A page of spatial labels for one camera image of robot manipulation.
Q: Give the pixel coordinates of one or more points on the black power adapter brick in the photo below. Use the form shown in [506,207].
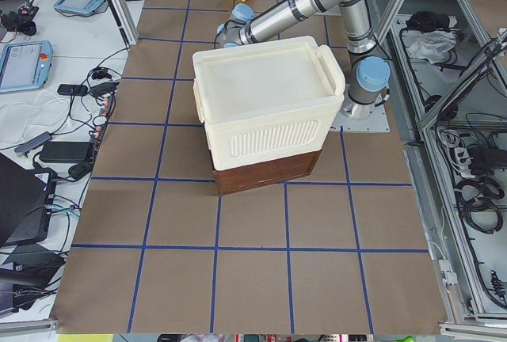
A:
[64,152]

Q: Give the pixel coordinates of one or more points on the aluminium frame post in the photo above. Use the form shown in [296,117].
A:
[124,22]

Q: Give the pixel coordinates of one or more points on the black phone device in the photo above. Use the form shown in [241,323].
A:
[72,90]

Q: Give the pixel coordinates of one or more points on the cream plastic storage box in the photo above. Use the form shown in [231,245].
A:
[266,101]

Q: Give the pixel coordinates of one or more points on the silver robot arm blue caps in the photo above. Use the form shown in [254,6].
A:
[370,72]

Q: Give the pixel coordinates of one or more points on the grey usb hub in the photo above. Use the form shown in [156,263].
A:
[33,143]

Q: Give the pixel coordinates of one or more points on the crumpled white cloth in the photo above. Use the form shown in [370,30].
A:
[433,46]

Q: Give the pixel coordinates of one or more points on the blue teach pendant lower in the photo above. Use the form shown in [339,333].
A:
[25,66]

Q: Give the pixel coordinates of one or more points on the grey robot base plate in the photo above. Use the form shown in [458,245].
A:
[358,118]

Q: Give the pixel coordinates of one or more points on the black cloth bundle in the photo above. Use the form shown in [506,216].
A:
[428,21]

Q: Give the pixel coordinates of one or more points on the black laptop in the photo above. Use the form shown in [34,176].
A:
[26,195]

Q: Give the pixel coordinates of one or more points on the brown wooden drawer cabinet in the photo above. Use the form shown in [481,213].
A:
[264,173]

